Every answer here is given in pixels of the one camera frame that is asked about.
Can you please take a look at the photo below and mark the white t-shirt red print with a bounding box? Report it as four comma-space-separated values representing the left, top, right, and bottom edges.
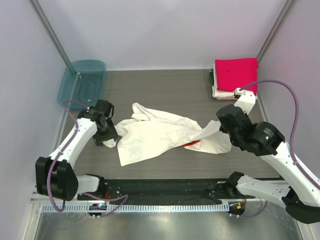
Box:
103, 102, 232, 166

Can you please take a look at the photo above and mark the teal plastic bin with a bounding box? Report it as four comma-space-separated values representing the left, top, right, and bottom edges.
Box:
57, 59, 107, 111

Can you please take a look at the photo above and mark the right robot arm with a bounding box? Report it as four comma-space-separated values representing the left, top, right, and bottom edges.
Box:
216, 104, 320, 224

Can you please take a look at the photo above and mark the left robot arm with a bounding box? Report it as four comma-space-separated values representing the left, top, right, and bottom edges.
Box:
35, 99, 119, 201

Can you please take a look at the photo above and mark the folded white t-shirt stack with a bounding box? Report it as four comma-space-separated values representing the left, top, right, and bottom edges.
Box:
212, 86, 236, 100

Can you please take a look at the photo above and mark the folded green t-shirt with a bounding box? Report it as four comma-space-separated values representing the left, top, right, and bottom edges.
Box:
209, 68, 215, 82

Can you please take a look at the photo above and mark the folded pink t-shirt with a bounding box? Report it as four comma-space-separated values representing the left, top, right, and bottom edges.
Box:
214, 57, 259, 93

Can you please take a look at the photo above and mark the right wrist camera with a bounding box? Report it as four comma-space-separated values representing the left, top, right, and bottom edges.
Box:
234, 88, 256, 115

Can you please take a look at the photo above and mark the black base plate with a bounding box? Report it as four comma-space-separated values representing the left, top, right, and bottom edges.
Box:
91, 178, 244, 204

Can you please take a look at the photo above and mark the white slotted cable duct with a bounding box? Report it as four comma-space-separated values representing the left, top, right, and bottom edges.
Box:
42, 203, 230, 213

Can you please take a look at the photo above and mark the aluminium rail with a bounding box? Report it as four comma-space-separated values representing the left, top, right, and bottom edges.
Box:
30, 191, 77, 204

